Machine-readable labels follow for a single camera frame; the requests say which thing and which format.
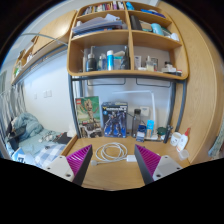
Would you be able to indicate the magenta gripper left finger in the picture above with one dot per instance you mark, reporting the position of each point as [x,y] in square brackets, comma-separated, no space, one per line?
[79,162]

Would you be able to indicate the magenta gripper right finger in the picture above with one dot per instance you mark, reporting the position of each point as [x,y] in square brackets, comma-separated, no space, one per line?
[147,162]

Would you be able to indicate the white charger adapter block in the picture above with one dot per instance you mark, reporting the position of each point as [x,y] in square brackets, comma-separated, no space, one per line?
[131,158]

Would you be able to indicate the white desk lamp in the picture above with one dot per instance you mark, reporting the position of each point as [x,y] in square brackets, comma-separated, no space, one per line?
[144,97]

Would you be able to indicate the white mug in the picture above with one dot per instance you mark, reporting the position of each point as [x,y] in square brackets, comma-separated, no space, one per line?
[175,138]

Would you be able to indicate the small clear plastic cup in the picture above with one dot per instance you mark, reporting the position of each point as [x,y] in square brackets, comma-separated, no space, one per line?
[183,155]

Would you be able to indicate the teal small box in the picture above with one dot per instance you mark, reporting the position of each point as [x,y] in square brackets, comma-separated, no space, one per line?
[150,128]

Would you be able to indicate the white bottle red cap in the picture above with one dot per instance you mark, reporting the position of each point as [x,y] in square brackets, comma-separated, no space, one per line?
[183,141]

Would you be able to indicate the dark water bottle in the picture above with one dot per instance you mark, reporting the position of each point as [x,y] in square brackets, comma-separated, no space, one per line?
[135,122]

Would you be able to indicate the green toy figure box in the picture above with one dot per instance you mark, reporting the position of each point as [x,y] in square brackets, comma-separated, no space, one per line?
[88,116]

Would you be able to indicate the blue robot model box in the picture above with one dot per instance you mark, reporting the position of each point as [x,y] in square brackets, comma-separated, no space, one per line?
[115,119]

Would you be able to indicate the bed with blue bedding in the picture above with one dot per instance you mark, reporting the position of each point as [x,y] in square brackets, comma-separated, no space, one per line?
[27,141]

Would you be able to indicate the black spray bottle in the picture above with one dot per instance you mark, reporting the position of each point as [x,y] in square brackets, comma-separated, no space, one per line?
[91,64]

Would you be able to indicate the blue white bottle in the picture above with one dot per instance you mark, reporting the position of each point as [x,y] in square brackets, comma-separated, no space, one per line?
[110,60]

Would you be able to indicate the wooden upper bunk bed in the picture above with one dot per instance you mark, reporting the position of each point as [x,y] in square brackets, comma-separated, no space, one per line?
[52,36]

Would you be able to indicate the teal pouch on shelf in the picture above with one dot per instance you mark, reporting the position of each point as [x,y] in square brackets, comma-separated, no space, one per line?
[156,28]

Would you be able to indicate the stack of papers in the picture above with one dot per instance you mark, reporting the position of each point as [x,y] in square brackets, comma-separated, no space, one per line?
[96,23]

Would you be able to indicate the row of books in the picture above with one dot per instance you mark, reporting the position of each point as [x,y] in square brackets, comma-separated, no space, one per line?
[114,5]

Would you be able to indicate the wooden wall shelf unit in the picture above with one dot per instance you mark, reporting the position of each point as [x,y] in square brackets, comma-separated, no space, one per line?
[130,37]

